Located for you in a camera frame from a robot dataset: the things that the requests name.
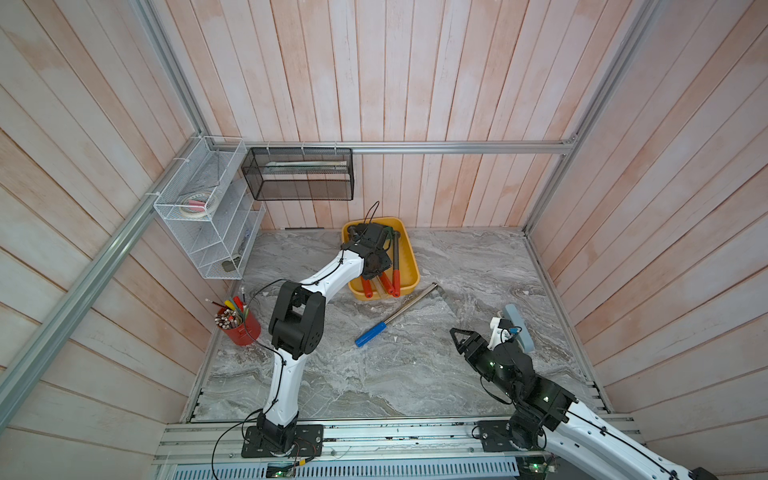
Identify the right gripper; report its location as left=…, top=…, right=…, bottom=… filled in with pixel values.
left=451, top=326, right=519, bottom=401

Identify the green shaft red grip hoe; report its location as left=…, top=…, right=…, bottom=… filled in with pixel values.
left=361, top=224, right=393, bottom=298

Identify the wooden handle hoe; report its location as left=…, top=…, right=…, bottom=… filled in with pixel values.
left=371, top=277, right=389, bottom=300

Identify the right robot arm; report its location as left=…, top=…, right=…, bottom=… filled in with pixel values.
left=450, top=327, right=716, bottom=479

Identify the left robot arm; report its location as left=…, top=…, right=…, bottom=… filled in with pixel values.
left=242, top=222, right=395, bottom=458

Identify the yellow plastic storage box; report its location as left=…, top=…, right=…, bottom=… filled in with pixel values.
left=342, top=217, right=420, bottom=302

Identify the blue grip steel hoe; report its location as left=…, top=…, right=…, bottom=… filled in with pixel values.
left=355, top=282, right=439, bottom=348

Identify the grey hole punch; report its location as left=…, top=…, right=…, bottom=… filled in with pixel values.
left=503, top=304, right=535, bottom=354

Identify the red pencil cup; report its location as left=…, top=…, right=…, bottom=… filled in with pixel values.
left=207, top=290, right=261, bottom=346

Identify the tape roll on shelf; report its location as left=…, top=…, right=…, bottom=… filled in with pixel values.
left=178, top=191, right=219, bottom=219

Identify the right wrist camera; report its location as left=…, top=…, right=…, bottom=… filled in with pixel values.
left=488, top=317, right=522, bottom=350

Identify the black wire mesh basket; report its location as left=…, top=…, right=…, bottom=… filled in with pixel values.
left=241, top=146, right=355, bottom=202

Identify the white wire shelf rack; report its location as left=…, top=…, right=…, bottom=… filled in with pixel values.
left=154, top=136, right=265, bottom=281

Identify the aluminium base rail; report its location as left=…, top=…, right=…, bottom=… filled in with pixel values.
left=152, top=413, right=649, bottom=466

